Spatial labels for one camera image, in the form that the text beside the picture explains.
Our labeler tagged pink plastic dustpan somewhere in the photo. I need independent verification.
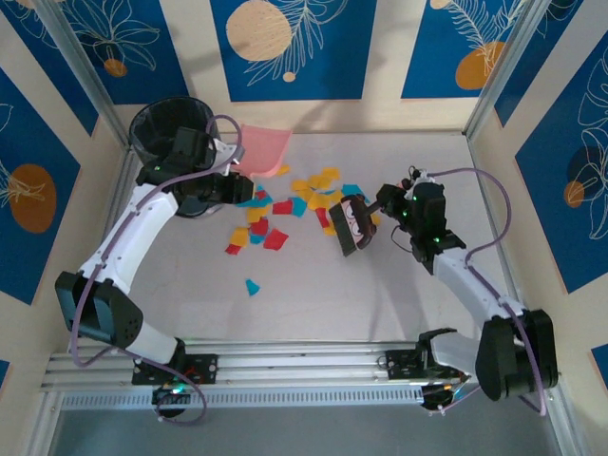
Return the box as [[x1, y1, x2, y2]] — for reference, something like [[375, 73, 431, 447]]
[[235, 123, 294, 180]]

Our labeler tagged black cartoon face brush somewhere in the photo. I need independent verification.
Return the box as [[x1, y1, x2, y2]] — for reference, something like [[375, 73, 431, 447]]
[[329, 193, 382, 259]]

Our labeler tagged black round trash bin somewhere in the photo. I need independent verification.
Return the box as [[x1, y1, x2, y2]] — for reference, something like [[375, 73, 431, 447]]
[[128, 97, 224, 219]]

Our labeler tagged black right controller board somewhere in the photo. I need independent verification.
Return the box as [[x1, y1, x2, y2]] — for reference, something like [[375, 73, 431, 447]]
[[421, 384, 460, 412]]

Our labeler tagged black controller board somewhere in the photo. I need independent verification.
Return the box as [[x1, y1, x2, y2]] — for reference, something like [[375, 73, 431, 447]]
[[150, 385, 192, 408], [421, 384, 460, 412]]

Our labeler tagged black left controller board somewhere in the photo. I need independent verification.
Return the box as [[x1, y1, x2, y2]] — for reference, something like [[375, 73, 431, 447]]
[[150, 385, 192, 408]]

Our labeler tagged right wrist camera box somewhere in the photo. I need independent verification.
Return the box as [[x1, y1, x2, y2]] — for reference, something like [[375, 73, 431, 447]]
[[401, 165, 433, 189]]

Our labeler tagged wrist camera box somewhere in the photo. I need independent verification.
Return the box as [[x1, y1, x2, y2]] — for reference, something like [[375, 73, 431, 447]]
[[211, 139, 247, 168], [401, 165, 433, 189]]

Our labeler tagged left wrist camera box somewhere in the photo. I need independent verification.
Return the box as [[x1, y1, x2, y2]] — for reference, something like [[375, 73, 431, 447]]
[[211, 139, 247, 168]]

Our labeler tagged aluminium frame post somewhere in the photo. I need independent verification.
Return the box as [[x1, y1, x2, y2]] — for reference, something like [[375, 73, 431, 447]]
[[32, 0, 132, 153], [464, 0, 550, 142]]

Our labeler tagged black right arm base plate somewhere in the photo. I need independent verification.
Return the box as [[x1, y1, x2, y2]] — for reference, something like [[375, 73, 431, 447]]
[[385, 350, 469, 381]]

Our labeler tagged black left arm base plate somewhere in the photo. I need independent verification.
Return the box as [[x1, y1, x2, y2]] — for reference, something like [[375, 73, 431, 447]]
[[131, 353, 219, 386]]

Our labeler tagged aluminium mounting rail frame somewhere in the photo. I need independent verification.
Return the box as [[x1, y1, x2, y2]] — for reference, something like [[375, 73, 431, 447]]
[[40, 339, 564, 394]]

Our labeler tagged slotted grey cable duct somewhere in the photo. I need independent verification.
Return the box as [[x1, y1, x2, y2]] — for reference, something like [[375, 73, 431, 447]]
[[60, 389, 425, 410]]

